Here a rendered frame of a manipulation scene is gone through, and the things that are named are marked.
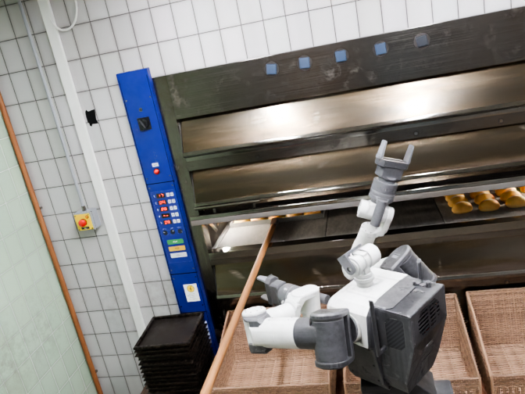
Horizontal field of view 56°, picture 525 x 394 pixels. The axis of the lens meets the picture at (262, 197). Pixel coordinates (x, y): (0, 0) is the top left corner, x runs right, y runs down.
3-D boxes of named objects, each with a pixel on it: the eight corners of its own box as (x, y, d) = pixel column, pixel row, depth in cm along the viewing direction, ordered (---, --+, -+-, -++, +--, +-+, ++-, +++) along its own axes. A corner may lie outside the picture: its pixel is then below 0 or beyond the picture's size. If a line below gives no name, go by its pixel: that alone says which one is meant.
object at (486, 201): (433, 180, 299) (433, 172, 297) (518, 170, 288) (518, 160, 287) (453, 216, 242) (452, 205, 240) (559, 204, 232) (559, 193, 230)
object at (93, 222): (84, 227, 263) (79, 209, 260) (101, 224, 261) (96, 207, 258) (77, 232, 256) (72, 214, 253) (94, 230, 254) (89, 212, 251)
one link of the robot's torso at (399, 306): (462, 360, 156) (454, 259, 146) (408, 428, 135) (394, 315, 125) (382, 334, 178) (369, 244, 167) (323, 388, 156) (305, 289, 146)
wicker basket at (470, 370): (348, 346, 257) (340, 300, 249) (461, 340, 245) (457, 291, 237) (346, 414, 212) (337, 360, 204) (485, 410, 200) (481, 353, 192)
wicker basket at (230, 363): (236, 352, 271) (226, 309, 263) (338, 346, 259) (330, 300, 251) (214, 417, 225) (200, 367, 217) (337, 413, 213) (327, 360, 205)
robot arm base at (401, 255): (419, 277, 174) (442, 273, 164) (402, 305, 168) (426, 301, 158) (391, 248, 173) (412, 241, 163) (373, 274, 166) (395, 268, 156)
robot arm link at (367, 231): (394, 204, 176) (383, 231, 185) (370, 197, 177) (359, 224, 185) (394, 215, 171) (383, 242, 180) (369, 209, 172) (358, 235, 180)
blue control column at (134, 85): (266, 282, 472) (219, 54, 410) (282, 281, 468) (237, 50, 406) (213, 438, 292) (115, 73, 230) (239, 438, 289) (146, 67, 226)
